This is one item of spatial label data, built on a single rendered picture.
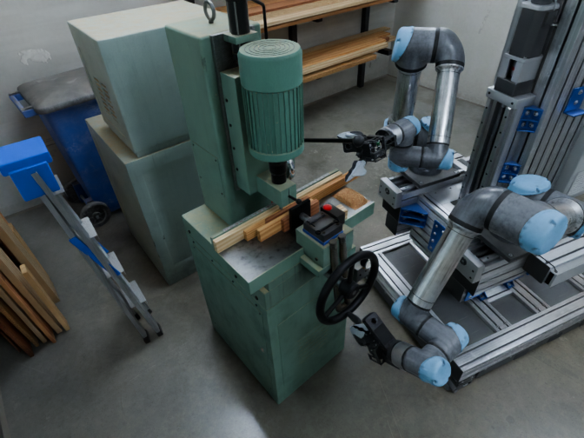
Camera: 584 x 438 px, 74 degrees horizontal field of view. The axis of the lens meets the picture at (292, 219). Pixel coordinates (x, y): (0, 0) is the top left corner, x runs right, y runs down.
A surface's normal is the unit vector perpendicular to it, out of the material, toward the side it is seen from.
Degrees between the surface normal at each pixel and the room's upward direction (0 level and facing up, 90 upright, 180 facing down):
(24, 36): 90
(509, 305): 0
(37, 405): 0
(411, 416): 0
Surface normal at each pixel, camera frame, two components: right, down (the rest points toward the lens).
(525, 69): 0.40, 0.58
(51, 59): 0.62, 0.49
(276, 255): -0.04, -0.77
